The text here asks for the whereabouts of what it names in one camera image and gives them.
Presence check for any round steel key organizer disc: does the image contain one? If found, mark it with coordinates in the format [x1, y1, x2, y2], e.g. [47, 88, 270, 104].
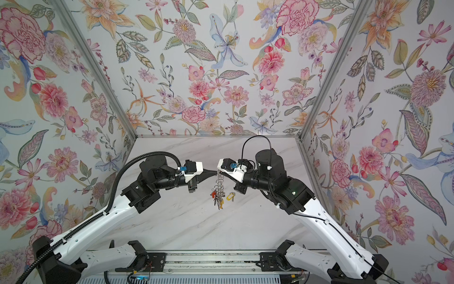
[212, 171, 225, 210]

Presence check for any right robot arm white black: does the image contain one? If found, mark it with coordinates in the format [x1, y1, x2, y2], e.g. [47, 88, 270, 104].
[218, 149, 389, 284]

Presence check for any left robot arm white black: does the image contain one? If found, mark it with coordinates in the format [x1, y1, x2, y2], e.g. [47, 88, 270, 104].
[18, 151, 217, 284]

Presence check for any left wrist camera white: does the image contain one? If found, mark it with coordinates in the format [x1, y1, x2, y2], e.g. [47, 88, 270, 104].
[178, 160, 203, 181]

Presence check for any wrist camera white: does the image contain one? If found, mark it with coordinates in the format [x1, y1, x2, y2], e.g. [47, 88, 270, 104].
[178, 160, 203, 181]
[217, 158, 248, 183]

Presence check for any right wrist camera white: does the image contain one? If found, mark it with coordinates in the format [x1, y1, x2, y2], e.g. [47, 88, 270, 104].
[217, 158, 248, 183]

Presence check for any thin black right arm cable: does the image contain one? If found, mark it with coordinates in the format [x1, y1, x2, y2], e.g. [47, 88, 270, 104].
[240, 135, 402, 284]

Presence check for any black corrugated cable conduit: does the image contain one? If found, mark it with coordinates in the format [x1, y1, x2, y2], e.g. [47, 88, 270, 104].
[15, 151, 182, 284]

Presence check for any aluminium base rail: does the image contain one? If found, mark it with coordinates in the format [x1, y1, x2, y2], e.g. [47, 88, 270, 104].
[80, 248, 306, 278]

